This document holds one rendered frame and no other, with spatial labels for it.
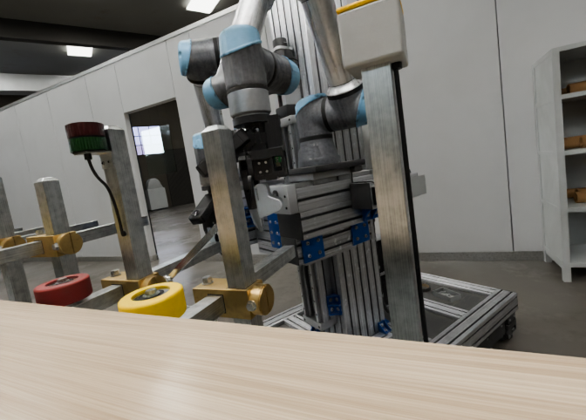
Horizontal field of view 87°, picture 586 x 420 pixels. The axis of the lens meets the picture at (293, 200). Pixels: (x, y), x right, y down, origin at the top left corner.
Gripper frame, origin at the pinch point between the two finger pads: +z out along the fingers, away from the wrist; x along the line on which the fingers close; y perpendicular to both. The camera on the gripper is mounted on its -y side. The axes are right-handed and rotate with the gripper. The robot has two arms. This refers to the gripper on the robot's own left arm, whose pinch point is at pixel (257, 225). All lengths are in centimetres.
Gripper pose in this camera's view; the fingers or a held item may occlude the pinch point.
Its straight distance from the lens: 59.8
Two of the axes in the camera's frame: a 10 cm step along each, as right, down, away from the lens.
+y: 9.9, -1.4, -0.7
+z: 1.4, 9.8, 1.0
